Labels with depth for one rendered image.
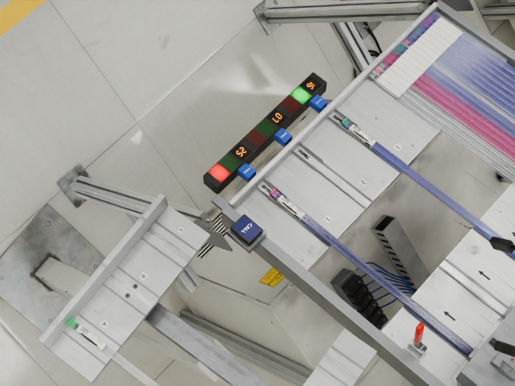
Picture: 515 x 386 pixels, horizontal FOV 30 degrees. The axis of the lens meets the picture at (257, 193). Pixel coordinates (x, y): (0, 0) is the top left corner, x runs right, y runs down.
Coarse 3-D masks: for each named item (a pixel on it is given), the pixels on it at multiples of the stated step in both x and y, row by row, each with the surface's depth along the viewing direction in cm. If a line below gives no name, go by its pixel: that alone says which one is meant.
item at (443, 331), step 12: (276, 192) 189; (312, 228) 186; (336, 240) 184; (348, 252) 183; (360, 264) 182; (372, 276) 181; (384, 288) 181; (396, 288) 180; (408, 300) 179; (420, 312) 178; (432, 324) 177; (444, 336) 177; (456, 336) 176; (468, 348) 175
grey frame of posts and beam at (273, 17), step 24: (360, 0) 239; (384, 0) 231; (408, 0) 223; (96, 192) 232; (120, 192) 224; (192, 216) 197; (216, 336) 250; (240, 336) 244; (264, 360) 231; (288, 360) 226
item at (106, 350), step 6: (72, 324) 171; (78, 324) 171; (108, 348) 169; (108, 354) 169; (114, 354) 169; (114, 360) 168; (120, 360) 168; (126, 360) 168; (126, 366) 168; (132, 366) 168; (132, 372) 167; (138, 372) 167; (138, 378) 167; (144, 378) 167; (150, 378) 167; (150, 384) 166; (156, 384) 166
